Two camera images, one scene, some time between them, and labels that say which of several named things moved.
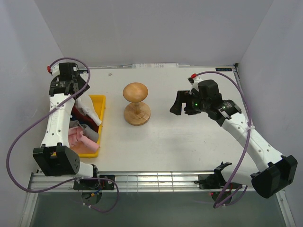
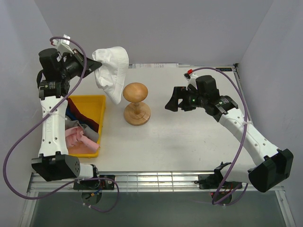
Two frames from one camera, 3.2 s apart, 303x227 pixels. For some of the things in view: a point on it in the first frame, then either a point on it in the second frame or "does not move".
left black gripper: [80, 81] -> [91, 65]
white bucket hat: [85, 106] -> [111, 76]
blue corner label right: [224, 69] does not move
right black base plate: [216, 180] does not move
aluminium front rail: [144, 181] does not move
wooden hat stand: [138, 112] does not move
